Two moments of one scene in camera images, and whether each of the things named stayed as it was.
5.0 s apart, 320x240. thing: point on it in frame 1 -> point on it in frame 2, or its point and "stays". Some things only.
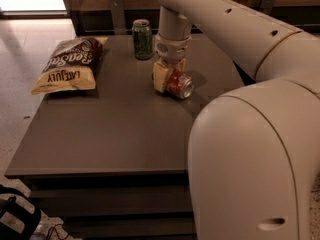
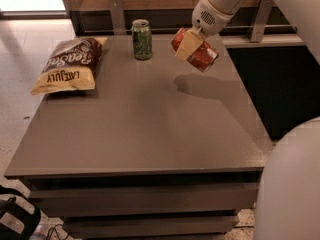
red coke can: [180, 84] -> [204, 58]
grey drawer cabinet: [111, 162] stays
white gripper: [172, 50] -> [210, 20]
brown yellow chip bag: [72, 66] stays
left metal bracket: [119, 24] stays
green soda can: [143, 39] stays
